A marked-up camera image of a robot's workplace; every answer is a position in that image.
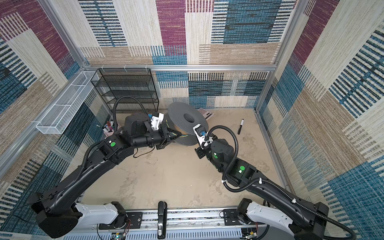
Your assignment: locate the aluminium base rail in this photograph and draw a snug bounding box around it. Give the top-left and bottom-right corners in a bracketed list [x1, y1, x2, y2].
[62, 205, 271, 240]

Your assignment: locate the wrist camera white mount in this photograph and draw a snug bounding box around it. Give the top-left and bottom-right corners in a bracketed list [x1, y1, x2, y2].
[148, 112, 164, 131]
[193, 124, 213, 149]

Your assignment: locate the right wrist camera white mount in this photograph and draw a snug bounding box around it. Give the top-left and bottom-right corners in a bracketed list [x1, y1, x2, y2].
[193, 124, 213, 149]

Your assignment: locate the pink pen cup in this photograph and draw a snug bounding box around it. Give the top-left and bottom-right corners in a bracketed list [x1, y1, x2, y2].
[102, 120, 116, 138]

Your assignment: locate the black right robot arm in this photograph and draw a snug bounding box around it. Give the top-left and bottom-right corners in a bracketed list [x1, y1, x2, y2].
[193, 124, 357, 240]

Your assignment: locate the black white marker pen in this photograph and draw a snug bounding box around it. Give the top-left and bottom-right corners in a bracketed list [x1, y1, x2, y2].
[237, 119, 245, 135]

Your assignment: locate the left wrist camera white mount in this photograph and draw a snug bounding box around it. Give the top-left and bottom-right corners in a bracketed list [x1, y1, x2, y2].
[148, 112, 164, 131]

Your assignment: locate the white wire mesh basket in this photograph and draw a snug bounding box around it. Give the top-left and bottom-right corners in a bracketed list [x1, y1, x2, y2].
[36, 71, 95, 135]

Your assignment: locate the black mesh shelf rack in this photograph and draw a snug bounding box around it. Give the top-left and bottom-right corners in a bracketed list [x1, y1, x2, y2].
[91, 68, 159, 113]

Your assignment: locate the grey perforated cable spool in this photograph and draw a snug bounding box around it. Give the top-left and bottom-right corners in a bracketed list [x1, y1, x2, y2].
[165, 102, 209, 146]

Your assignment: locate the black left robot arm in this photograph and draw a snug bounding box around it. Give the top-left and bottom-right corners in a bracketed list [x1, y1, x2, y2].
[28, 108, 182, 239]

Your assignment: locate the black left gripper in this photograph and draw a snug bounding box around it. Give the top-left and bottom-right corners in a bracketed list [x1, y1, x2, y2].
[131, 124, 181, 151]

